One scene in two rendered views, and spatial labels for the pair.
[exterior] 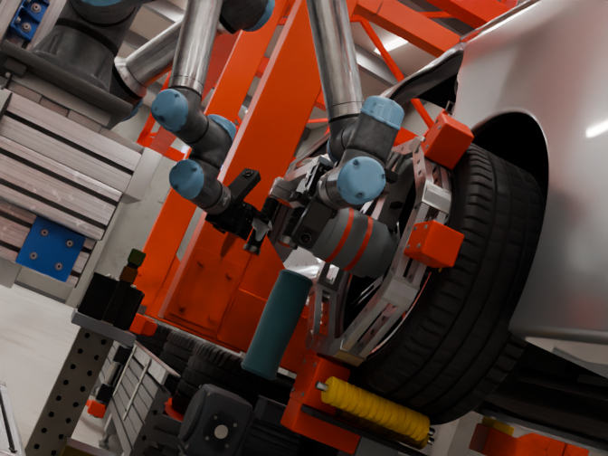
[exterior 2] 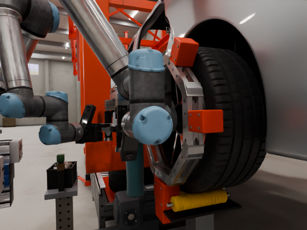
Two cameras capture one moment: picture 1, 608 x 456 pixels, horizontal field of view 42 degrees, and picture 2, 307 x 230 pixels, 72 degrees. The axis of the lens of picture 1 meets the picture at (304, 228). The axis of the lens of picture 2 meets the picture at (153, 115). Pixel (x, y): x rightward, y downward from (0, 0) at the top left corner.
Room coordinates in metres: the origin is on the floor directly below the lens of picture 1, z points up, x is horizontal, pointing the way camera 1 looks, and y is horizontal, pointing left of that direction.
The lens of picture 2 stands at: (0.87, -0.02, 0.88)
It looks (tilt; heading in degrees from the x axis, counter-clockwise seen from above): 0 degrees down; 354
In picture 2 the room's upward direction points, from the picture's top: 1 degrees counter-clockwise
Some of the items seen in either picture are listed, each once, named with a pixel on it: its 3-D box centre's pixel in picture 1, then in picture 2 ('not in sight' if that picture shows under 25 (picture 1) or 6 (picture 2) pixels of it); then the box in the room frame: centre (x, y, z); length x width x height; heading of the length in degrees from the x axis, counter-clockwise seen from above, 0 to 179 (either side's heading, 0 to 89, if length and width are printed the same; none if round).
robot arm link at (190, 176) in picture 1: (195, 182); (57, 133); (1.68, 0.26, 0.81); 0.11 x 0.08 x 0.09; 148
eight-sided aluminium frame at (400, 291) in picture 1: (372, 250); (165, 119); (1.83, -0.17, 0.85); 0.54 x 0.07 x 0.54; 14
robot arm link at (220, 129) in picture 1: (209, 139); (53, 106); (1.67, 0.27, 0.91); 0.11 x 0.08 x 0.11; 146
